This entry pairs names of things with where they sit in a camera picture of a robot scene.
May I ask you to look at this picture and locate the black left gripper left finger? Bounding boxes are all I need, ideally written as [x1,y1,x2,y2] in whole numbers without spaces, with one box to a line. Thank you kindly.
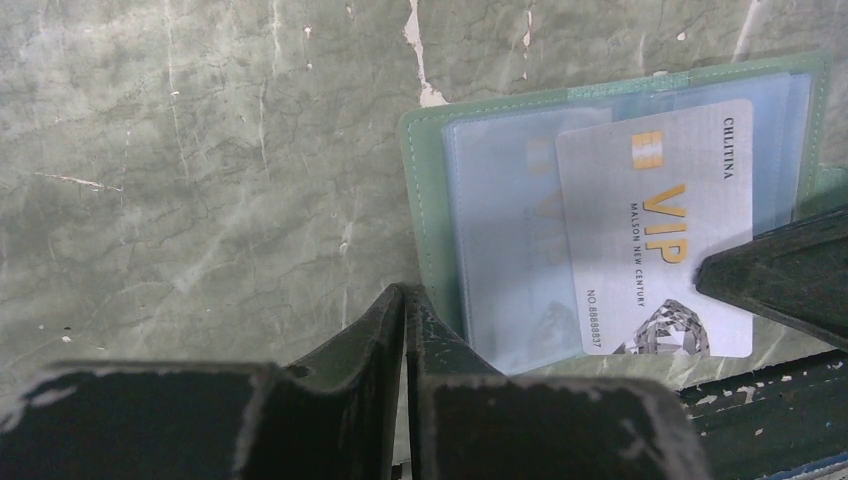
[1,284,405,479]

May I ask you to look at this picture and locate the silver VIP credit card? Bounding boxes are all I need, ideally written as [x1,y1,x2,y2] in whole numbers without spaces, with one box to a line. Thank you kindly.
[443,107,612,375]

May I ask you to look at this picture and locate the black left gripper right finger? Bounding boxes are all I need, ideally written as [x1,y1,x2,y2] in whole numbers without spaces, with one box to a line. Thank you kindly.
[405,289,711,479]

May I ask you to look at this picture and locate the mint green card holder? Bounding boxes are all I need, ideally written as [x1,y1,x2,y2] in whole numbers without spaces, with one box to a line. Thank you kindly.
[400,52,832,375]

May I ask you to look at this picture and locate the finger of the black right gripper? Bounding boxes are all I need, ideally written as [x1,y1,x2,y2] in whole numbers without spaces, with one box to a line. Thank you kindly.
[694,208,847,351]

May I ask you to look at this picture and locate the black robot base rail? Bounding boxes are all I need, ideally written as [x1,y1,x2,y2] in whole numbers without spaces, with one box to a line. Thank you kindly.
[679,350,847,479]

